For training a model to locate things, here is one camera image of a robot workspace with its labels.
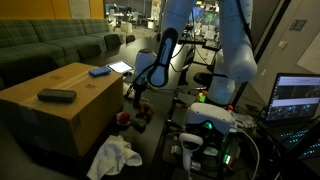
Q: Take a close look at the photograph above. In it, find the white VR controller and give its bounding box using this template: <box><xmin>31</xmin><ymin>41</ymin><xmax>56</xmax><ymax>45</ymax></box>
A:
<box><xmin>179</xmin><ymin>133</ymin><xmax>203</xmax><ymax>172</ymax></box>

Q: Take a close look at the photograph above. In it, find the white VR headset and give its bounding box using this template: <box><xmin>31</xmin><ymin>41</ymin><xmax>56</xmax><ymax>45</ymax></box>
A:
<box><xmin>185</xmin><ymin>103</ymin><xmax>235</xmax><ymax>134</ymax></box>

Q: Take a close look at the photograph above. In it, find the tablet with lit screen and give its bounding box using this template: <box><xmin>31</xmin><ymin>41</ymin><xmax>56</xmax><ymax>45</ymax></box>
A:
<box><xmin>107</xmin><ymin>60</ymin><xmax>133</xmax><ymax>73</ymax></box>

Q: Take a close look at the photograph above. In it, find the brown plush moose toy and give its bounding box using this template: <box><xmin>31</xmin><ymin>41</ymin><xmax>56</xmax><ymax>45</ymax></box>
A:
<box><xmin>136</xmin><ymin>98</ymin><xmax>155</xmax><ymax>123</ymax></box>

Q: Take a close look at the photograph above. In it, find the black tripod pole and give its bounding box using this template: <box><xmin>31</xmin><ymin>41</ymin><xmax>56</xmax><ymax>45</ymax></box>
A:
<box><xmin>231</xmin><ymin>0</ymin><xmax>293</xmax><ymax>109</ymax></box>

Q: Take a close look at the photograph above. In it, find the open laptop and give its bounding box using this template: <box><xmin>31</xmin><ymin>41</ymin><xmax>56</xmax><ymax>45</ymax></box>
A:
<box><xmin>259</xmin><ymin>73</ymin><xmax>320</xmax><ymax>156</ymax></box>

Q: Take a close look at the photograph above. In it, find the small white crumpled cloth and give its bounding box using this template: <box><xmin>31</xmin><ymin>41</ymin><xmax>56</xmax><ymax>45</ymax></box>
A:
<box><xmin>123</xmin><ymin>83</ymin><xmax>135</xmax><ymax>99</ymax></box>

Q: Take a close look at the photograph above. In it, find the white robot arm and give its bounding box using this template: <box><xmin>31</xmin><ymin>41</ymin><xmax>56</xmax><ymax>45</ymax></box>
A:
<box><xmin>132</xmin><ymin>0</ymin><xmax>257</xmax><ymax>106</ymax></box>

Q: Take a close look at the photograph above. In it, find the large cardboard box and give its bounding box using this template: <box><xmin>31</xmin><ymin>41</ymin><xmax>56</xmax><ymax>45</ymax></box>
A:
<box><xmin>0</xmin><ymin>63</ymin><xmax>123</xmax><ymax>159</ymax></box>

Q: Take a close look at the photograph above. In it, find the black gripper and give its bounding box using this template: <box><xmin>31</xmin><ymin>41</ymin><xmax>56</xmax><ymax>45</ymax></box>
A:
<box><xmin>133</xmin><ymin>83</ymin><xmax>147</xmax><ymax>108</ymax></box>

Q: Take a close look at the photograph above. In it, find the blue sponge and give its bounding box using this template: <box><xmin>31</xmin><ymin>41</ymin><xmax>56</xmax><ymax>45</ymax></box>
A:
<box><xmin>89</xmin><ymin>66</ymin><xmax>111</xmax><ymax>77</ymax></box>

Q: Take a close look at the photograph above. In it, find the green plaid sofa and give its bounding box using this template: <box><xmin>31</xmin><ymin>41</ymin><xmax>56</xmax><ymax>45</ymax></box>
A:
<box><xmin>0</xmin><ymin>18</ymin><xmax>121</xmax><ymax>91</ymax></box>

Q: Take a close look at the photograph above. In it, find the white cloth towel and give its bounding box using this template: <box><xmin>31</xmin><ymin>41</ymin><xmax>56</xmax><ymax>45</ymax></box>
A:
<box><xmin>87</xmin><ymin>135</ymin><xmax>143</xmax><ymax>180</ymax></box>

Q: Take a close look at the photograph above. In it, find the red radish plush toy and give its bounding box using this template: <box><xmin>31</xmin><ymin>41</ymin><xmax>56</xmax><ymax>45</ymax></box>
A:
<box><xmin>116</xmin><ymin>112</ymin><xmax>147</xmax><ymax>133</ymax></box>

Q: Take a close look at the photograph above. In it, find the black rectangular case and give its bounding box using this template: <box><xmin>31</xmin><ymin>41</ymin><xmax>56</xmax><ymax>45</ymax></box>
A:
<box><xmin>37</xmin><ymin>89</ymin><xmax>77</xmax><ymax>103</ymax></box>

